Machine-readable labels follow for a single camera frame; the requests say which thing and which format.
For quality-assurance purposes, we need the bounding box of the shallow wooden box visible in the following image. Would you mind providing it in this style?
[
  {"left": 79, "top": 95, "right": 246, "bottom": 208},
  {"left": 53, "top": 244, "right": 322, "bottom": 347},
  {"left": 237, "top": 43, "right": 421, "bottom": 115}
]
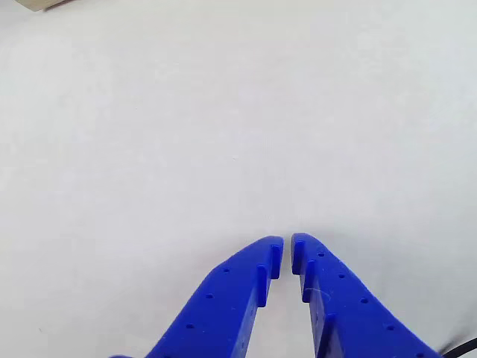
[{"left": 17, "top": 0, "right": 81, "bottom": 13}]

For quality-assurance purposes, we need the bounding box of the black camera cable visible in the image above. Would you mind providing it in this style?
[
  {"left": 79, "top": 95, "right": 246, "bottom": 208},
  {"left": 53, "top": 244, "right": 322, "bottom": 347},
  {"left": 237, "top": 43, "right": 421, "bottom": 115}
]
[{"left": 440, "top": 336, "right": 477, "bottom": 356}]

